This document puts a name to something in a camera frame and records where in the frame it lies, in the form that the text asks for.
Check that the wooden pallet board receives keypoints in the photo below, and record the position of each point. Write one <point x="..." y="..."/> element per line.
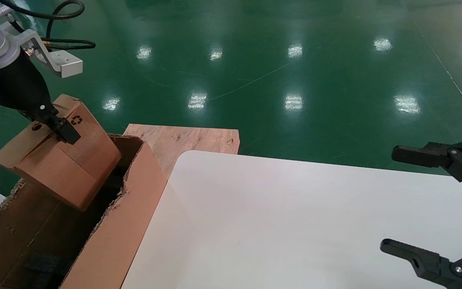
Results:
<point x="191" y="138"/>

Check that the small cardboard box with hole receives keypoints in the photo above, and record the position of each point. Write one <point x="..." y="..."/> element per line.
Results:
<point x="66" y="168"/>

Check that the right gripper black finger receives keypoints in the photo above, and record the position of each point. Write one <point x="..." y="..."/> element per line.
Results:
<point x="427" y="265"/>
<point x="415" y="154"/>

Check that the large torn cardboard box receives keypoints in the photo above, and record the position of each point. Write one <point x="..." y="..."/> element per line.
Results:
<point x="126" y="224"/>

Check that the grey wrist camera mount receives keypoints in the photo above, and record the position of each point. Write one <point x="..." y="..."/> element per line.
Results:
<point x="66" y="64"/>

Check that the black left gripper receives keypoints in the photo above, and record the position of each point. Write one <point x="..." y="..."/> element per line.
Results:
<point x="14" y="84"/>

